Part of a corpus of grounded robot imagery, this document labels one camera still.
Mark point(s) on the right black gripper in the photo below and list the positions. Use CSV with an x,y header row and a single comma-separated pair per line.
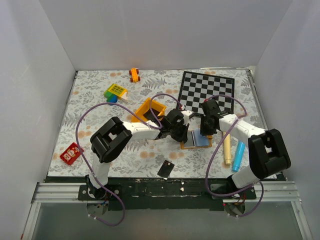
x,y
203,131

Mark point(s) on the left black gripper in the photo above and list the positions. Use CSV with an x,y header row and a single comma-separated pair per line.
x,y
183,136

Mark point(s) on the dark credit card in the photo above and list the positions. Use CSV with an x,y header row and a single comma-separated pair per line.
x,y
149,116
166,169
190,140

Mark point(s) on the tan leather card holder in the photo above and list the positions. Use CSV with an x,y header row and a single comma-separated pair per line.
x,y
200,141

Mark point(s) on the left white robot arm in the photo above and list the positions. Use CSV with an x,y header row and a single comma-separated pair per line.
x,y
110,140

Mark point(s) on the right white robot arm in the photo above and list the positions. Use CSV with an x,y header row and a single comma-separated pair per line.
x,y
267,151

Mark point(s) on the beige toy microphone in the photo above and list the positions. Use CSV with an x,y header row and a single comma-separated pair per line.
x,y
227,149

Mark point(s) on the yellow plastic bin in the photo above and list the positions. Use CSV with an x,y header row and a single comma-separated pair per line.
x,y
144,111

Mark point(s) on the black white chessboard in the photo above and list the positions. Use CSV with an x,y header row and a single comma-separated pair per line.
x,y
196,87

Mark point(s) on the blue toy microphone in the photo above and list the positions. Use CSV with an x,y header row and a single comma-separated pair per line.
x,y
238,156

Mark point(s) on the floral table mat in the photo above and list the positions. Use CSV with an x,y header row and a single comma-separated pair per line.
x,y
88,110

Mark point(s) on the orange toy car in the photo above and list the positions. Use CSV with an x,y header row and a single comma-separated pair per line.
x,y
134,75

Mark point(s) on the yellow green toy block house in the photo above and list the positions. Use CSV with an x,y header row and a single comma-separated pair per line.
x,y
116,91

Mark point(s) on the red toy block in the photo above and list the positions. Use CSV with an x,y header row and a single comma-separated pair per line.
x,y
71,154

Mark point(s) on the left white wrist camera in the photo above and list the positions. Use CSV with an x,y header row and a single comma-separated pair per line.
x,y
187,114

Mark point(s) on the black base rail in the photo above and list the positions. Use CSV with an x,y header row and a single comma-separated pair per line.
x,y
162,194

